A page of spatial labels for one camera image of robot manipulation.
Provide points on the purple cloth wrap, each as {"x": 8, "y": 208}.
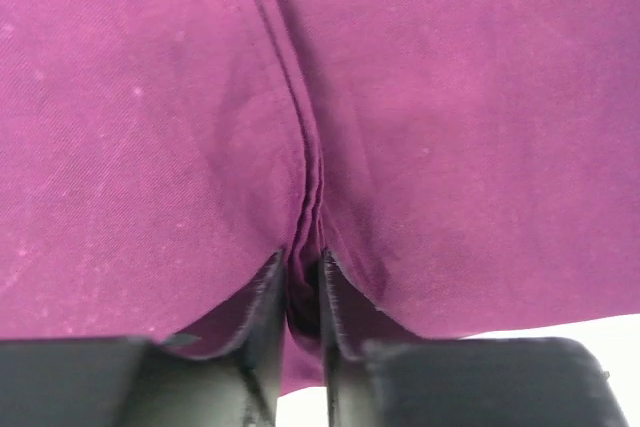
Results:
{"x": 472, "y": 165}

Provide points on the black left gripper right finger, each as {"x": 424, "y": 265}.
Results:
{"x": 378, "y": 373}

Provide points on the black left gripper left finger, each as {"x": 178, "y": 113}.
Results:
{"x": 222, "y": 370}

